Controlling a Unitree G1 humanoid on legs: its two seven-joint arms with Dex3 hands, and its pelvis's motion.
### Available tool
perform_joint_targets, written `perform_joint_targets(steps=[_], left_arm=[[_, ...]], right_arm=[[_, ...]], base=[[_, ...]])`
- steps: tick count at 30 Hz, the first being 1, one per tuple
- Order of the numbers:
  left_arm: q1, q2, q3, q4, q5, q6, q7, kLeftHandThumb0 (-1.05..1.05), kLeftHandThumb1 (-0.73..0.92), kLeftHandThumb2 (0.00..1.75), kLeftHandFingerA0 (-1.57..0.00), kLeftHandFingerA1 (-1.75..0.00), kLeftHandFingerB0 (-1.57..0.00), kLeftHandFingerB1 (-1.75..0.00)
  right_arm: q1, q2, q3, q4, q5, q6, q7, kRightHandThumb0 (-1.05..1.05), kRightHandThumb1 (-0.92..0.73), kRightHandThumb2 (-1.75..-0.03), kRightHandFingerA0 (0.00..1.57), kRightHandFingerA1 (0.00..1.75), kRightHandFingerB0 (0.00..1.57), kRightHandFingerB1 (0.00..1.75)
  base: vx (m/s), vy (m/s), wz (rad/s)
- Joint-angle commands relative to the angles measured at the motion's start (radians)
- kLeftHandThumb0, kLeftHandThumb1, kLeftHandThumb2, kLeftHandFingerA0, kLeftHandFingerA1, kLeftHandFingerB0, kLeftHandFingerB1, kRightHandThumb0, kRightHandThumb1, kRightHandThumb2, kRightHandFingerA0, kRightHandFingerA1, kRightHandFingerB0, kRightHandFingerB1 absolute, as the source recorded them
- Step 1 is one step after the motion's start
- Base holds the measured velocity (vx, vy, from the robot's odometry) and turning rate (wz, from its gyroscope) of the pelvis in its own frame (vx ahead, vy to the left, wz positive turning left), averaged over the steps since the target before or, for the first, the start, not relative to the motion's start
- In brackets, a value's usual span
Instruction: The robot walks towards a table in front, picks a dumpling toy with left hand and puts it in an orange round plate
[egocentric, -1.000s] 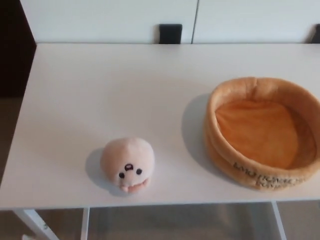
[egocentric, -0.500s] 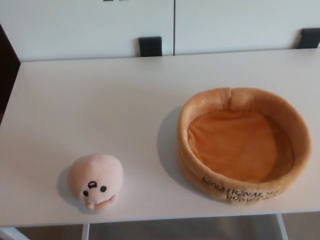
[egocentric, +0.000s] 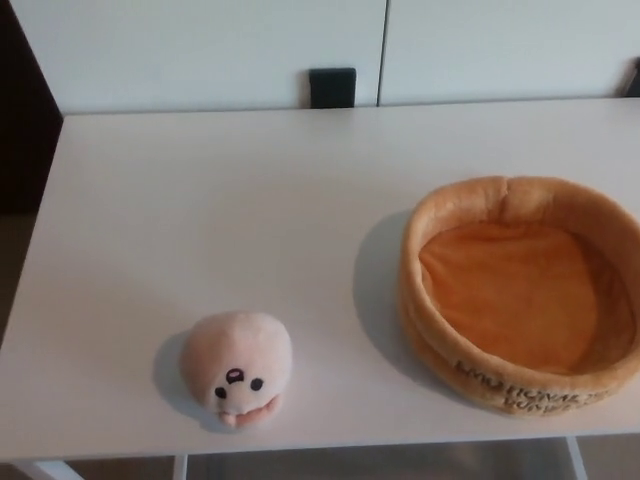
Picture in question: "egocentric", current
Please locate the beige plush dumpling toy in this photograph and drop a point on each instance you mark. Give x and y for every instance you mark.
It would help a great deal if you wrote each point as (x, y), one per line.
(235, 355)

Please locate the orange round plush plate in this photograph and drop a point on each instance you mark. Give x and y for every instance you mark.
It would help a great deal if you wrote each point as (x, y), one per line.
(510, 310)

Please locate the white table trestle leg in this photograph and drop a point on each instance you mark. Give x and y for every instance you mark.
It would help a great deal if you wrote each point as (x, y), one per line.
(577, 460)
(180, 467)

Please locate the black wall bracket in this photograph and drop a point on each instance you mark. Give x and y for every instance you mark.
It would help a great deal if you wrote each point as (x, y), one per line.
(332, 87)

